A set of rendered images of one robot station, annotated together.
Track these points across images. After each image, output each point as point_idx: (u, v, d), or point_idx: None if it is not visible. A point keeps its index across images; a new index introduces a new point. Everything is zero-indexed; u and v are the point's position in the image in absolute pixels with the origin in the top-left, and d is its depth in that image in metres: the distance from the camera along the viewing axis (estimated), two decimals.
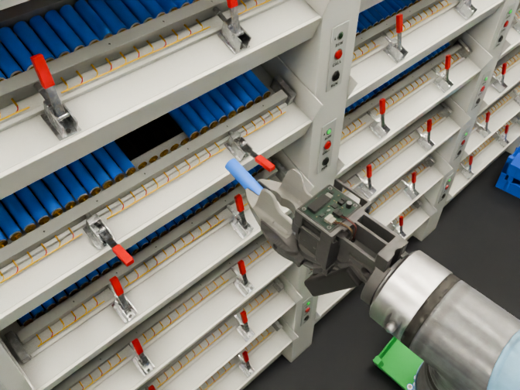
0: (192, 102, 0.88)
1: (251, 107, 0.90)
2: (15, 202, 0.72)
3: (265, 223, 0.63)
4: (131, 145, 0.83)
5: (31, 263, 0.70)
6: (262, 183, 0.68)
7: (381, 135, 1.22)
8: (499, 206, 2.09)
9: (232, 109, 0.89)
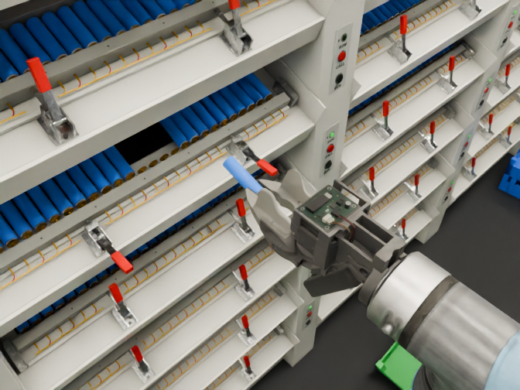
0: (192, 105, 0.86)
1: (252, 111, 0.88)
2: (11, 208, 0.71)
3: (265, 223, 0.63)
4: (130, 149, 0.81)
5: (28, 271, 0.68)
6: (262, 183, 0.68)
7: (384, 138, 1.20)
8: (502, 209, 2.07)
9: (234, 112, 0.87)
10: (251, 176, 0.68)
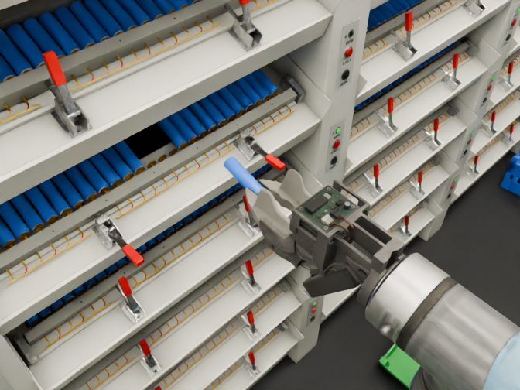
0: (200, 100, 0.87)
1: (260, 106, 0.89)
2: (24, 201, 0.71)
3: (264, 223, 0.63)
4: (139, 144, 0.82)
5: (40, 263, 0.69)
6: (262, 183, 0.68)
7: (388, 135, 1.21)
8: (504, 206, 2.08)
9: (241, 107, 0.88)
10: (176, 130, 0.83)
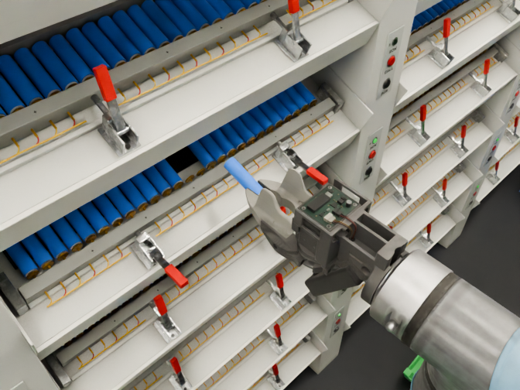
0: None
1: (299, 117, 0.86)
2: (61, 219, 0.68)
3: (265, 223, 0.63)
4: (176, 157, 0.79)
5: (79, 285, 0.66)
6: (262, 183, 0.68)
7: (420, 142, 1.18)
8: None
9: (279, 118, 0.85)
10: (214, 142, 0.80)
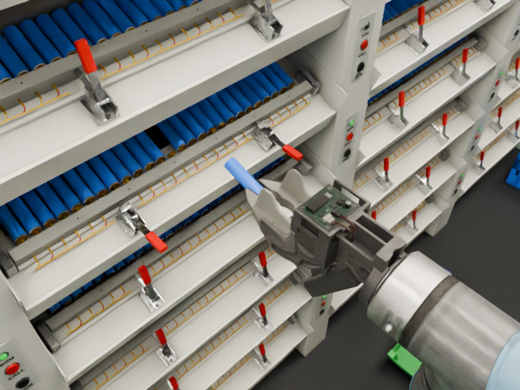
0: (218, 92, 0.88)
1: (277, 98, 0.90)
2: (49, 189, 0.73)
3: (265, 223, 0.63)
4: (159, 135, 0.83)
5: (65, 250, 0.71)
6: (262, 183, 0.68)
7: (399, 128, 1.22)
8: (510, 203, 2.09)
9: (258, 99, 0.89)
10: (196, 121, 0.84)
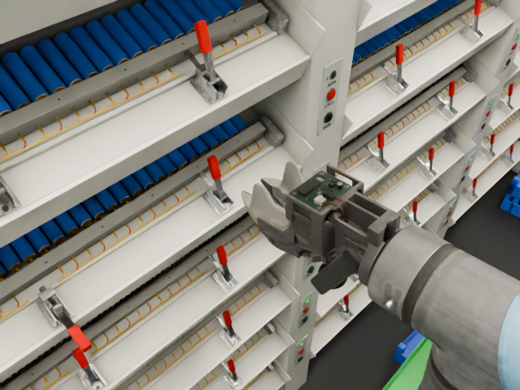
0: None
1: (224, 144, 0.81)
2: None
3: (261, 219, 0.63)
4: None
5: None
6: (265, 181, 0.68)
7: (379, 170, 1.12)
8: (504, 230, 1.99)
9: (205, 148, 0.80)
10: (130, 176, 0.75)
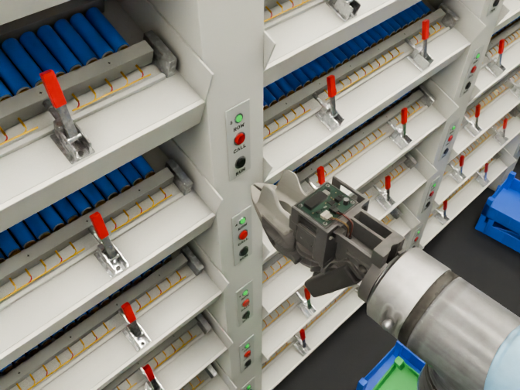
0: None
1: (122, 194, 0.72)
2: None
3: (266, 219, 0.64)
4: None
5: None
6: (258, 187, 0.67)
7: None
8: (478, 253, 1.90)
9: (99, 199, 0.71)
10: (6, 234, 0.66)
